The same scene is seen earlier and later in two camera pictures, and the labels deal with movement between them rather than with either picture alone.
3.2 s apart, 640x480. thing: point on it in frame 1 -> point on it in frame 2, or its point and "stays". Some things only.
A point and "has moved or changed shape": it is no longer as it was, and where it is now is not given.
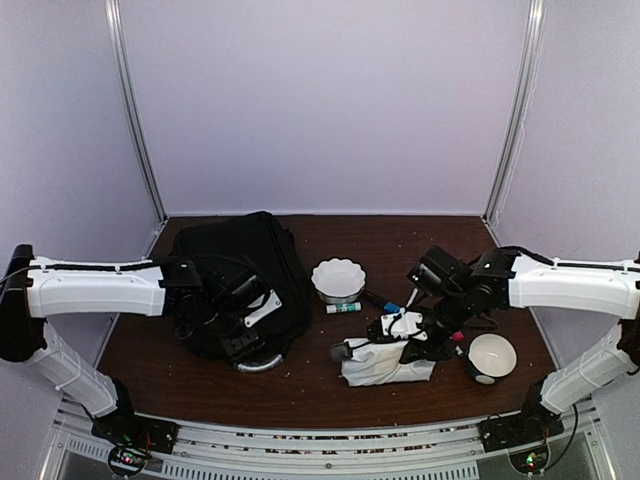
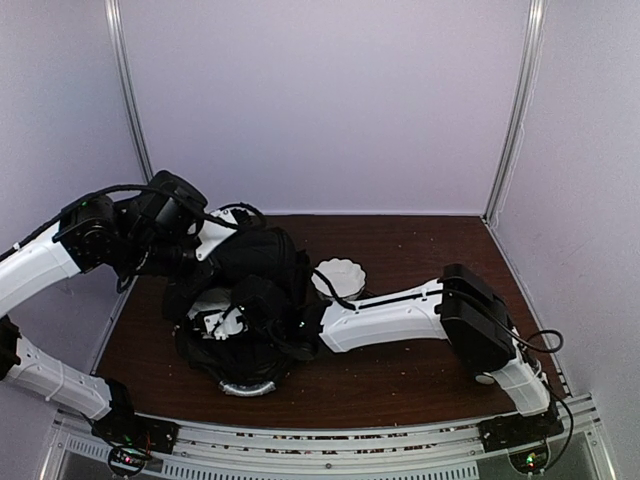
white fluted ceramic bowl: (339, 281) stays
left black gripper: (240, 346) -> (193, 282)
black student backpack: (262, 243) has moved or changed shape
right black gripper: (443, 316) -> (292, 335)
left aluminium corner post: (113, 12) stays
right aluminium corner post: (521, 112) stays
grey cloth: (377, 361) has moved or changed shape
